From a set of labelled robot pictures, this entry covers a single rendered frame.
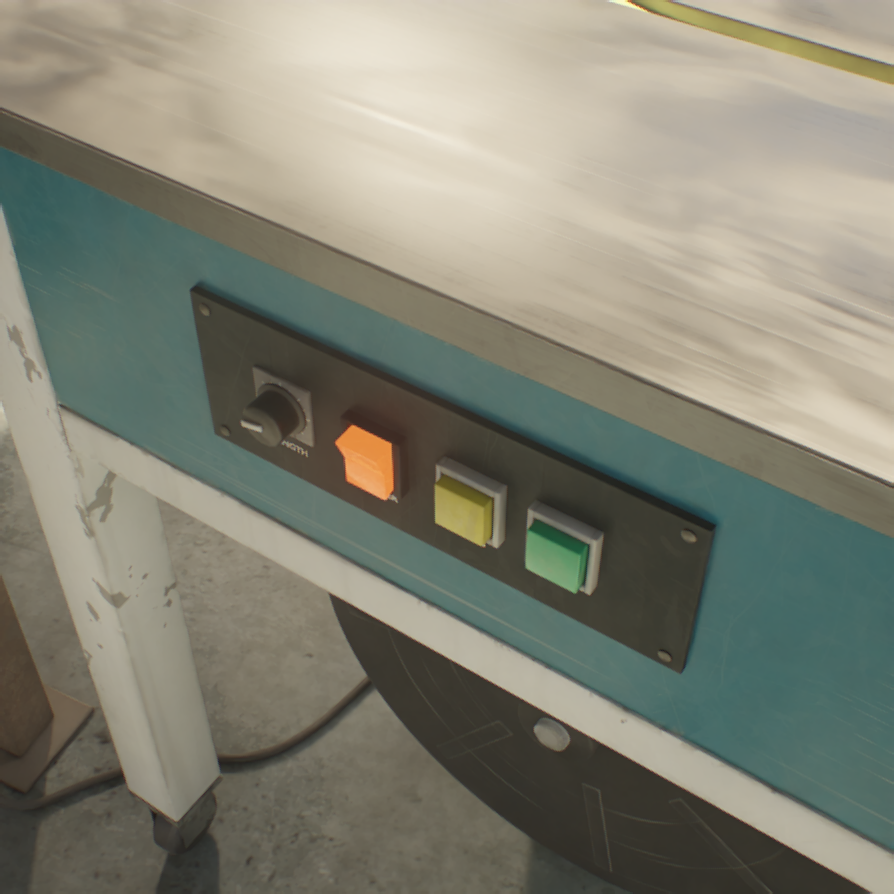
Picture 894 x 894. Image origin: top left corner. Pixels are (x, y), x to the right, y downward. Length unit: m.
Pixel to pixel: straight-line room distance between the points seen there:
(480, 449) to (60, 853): 0.77
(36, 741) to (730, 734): 0.82
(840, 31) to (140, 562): 0.52
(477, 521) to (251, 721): 0.74
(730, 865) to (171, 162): 0.64
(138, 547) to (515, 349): 0.44
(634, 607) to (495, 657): 0.11
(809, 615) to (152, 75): 0.37
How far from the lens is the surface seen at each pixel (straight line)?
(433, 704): 1.05
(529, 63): 0.62
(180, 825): 1.11
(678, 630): 0.53
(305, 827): 1.19
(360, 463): 0.55
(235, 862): 1.18
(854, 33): 0.68
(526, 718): 0.92
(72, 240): 0.64
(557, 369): 0.47
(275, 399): 0.57
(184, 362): 0.63
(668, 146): 0.57
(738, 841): 0.96
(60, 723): 1.28
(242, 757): 1.22
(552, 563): 0.52
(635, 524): 0.50
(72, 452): 0.77
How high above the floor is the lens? 1.03
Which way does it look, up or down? 45 degrees down
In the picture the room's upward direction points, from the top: straight up
